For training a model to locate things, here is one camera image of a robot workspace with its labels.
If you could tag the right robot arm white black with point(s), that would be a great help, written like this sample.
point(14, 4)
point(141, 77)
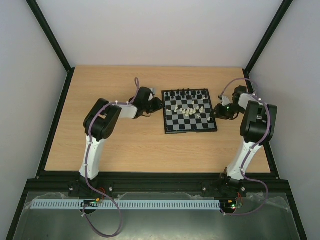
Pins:
point(256, 129)

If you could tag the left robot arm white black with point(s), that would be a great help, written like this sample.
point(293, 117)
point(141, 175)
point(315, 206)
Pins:
point(99, 125)

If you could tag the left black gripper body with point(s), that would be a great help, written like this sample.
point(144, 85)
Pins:
point(152, 108)

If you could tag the right frame post black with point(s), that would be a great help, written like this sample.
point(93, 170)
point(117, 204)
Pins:
point(279, 15)

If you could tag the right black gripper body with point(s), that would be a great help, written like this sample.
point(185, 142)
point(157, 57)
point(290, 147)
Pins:
point(219, 111)

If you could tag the black magnetic chess board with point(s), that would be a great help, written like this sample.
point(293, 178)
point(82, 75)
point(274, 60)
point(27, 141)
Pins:
point(186, 116)

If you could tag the black chess piece row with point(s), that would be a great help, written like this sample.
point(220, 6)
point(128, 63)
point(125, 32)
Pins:
point(185, 94)

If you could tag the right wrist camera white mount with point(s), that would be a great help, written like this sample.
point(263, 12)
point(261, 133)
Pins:
point(224, 100)

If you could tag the left frame post black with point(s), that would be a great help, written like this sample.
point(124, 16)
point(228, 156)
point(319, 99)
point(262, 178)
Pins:
point(41, 19)

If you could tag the frame post black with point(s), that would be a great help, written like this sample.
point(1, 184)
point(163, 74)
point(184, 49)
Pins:
point(279, 15)
point(41, 19)

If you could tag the black aluminium frame rail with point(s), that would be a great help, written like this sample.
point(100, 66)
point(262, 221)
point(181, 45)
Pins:
point(114, 184)

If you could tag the light blue slotted cable duct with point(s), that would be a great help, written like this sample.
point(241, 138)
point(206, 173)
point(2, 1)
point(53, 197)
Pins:
point(74, 204)

